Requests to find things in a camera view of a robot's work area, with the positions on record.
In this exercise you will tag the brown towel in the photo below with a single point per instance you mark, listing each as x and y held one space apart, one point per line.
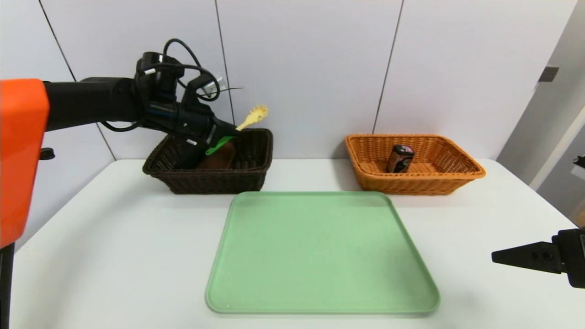
219 160

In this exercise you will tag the gray wall plate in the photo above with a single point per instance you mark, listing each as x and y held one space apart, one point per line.
547 74

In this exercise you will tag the white door frame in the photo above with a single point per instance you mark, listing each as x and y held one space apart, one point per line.
555 157

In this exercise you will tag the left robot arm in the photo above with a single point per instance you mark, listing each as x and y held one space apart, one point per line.
91 100

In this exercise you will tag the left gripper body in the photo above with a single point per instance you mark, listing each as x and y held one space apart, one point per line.
211 133

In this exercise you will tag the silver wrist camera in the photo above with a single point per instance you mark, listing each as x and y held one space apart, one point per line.
218 86
581 162

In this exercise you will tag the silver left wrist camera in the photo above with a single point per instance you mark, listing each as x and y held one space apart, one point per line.
218 86

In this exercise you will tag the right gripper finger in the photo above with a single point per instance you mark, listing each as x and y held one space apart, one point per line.
530 257

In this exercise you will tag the green plastic tray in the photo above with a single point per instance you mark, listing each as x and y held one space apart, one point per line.
320 265

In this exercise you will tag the orange wicker basket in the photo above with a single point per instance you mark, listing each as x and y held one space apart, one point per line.
411 185

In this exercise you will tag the dark brown wicker basket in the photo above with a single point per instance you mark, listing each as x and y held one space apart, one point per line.
219 183

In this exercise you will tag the small black pink snack box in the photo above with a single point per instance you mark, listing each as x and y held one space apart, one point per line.
400 160

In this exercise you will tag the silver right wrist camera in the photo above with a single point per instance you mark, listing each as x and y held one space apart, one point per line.
581 162

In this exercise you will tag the black left camera bracket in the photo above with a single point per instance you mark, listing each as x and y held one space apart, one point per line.
192 96

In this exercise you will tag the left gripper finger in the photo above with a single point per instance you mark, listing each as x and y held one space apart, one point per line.
227 131

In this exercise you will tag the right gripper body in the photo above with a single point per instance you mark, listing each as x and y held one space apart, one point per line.
574 258

